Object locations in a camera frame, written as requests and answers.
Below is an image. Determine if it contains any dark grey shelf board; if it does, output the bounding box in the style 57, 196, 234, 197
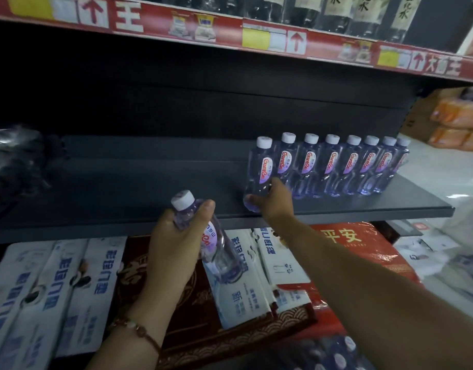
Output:
0, 135, 456, 244

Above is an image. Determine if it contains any bright red gift box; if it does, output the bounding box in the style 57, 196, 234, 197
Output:
275, 223, 423, 345

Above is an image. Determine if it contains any row of dark glass bottles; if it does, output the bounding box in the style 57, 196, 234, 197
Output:
175, 0, 419, 43

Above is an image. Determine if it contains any white plastic package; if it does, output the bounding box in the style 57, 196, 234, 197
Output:
440, 196, 473, 260

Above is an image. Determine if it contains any brown cardboard box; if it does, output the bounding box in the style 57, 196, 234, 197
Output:
401, 88, 468, 142

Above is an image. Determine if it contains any person's left hand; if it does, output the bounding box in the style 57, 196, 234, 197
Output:
147, 199, 218, 305

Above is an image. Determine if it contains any clear water bottle white cap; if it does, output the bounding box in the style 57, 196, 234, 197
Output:
243, 136, 274, 213
171, 190, 247, 284

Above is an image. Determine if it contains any red shelf-edge price strip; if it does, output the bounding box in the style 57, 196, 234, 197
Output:
0, 0, 473, 84

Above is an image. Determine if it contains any person's left forearm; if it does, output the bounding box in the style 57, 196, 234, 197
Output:
85, 293, 176, 370

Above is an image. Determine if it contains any shrink-wrapped pack of bottles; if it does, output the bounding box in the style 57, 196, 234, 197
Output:
287, 334, 374, 370

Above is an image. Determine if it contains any person's right forearm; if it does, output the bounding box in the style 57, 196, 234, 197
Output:
265, 216, 473, 370

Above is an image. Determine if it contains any person's right hand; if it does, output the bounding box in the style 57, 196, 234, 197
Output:
247, 177, 297, 228

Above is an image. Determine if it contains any beaded cord bracelet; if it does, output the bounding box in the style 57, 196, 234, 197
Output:
107, 317, 162, 356

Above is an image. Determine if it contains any black plastic bag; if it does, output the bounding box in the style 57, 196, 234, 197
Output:
0, 126, 64, 216

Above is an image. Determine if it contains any white blue-print carton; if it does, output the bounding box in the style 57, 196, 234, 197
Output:
203, 229, 279, 331
54, 236, 128, 359
0, 242, 56, 370
0, 239, 90, 370
253, 226, 311, 286

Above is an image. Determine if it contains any row of purple-label bottles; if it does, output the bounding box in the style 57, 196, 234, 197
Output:
273, 132, 412, 199

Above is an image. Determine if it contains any orange wrapped package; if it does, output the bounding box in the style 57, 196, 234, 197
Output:
429, 127, 473, 151
430, 98, 473, 131

